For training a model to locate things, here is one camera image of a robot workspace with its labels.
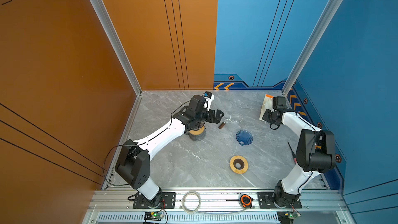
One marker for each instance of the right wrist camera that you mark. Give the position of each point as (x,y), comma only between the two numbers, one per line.
(279,103)

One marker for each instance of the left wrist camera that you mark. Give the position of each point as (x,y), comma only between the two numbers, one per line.
(200,103)

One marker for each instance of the blue ribbed dripper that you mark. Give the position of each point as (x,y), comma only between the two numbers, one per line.
(244,137)

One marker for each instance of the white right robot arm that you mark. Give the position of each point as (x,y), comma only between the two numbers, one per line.
(315,154)

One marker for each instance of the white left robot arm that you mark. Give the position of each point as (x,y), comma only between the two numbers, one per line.
(133,163)

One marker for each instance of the aluminium corner post right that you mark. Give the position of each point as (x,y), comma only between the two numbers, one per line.
(323,22)

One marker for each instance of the aluminium corner post left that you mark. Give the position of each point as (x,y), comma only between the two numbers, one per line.
(108,26)

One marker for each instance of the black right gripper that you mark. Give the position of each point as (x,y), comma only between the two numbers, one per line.
(265,117)

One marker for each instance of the green circuit board right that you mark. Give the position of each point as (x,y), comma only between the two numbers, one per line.
(287,218)

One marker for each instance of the clear coiled tube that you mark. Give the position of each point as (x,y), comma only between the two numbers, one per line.
(191,202)

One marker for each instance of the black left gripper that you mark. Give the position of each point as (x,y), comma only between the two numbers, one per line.
(216,118)

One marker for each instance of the green circuit board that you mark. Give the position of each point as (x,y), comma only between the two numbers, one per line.
(287,218)
(153,217)

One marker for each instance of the aluminium corner post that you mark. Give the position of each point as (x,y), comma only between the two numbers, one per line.
(323,22)
(108,26)

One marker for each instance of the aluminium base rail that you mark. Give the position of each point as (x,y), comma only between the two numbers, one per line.
(219,206)

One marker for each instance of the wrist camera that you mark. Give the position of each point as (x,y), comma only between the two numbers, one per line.
(279,103)
(200,103)

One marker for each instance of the red handled screwdriver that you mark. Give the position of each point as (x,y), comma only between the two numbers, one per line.
(293,153)

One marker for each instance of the green circuit board left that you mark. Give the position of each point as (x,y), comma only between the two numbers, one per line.
(153,217)

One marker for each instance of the grey glass carafe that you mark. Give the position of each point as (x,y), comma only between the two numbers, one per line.
(198,137)

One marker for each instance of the coffee filter paper pack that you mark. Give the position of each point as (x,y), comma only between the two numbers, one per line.
(266,105)

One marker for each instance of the orange black tape measure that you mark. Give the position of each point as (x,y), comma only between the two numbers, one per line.
(246,201)

